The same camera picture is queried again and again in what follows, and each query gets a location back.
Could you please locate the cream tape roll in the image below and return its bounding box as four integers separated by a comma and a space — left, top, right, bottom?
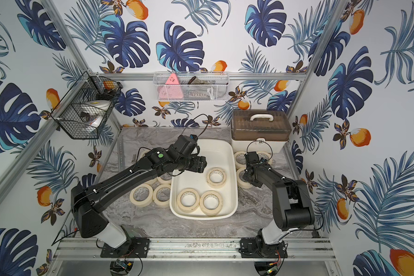
234, 151, 247, 170
157, 174, 173, 185
200, 190, 223, 216
129, 184, 154, 208
256, 151, 273, 164
177, 188, 200, 213
152, 184, 171, 208
236, 168, 253, 189
206, 167, 227, 189

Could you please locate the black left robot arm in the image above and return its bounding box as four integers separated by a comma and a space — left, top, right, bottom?
71, 135, 207, 248

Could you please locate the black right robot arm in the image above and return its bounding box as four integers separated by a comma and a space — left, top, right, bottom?
243, 152, 315, 245

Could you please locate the white plastic storage tray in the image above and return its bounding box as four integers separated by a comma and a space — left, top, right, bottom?
170, 139, 238, 220

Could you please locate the brown lidded storage case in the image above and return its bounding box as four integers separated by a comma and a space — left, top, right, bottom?
230, 109, 292, 154

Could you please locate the pink triangle in basket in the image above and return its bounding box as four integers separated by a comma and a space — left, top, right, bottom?
158, 73, 184, 101

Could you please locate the white object in black basket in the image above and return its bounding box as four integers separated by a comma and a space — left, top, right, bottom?
79, 100, 110, 132

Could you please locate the perforated metal DIN rail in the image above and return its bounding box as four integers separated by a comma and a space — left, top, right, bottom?
117, 136, 125, 172

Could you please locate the white mesh wall basket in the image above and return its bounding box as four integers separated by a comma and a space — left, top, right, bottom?
153, 71, 230, 102

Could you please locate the black wire basket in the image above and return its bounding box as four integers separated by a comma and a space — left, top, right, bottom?
51, 72, 123, 140

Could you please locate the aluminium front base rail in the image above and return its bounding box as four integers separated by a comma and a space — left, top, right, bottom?
54, 238, 336, 262

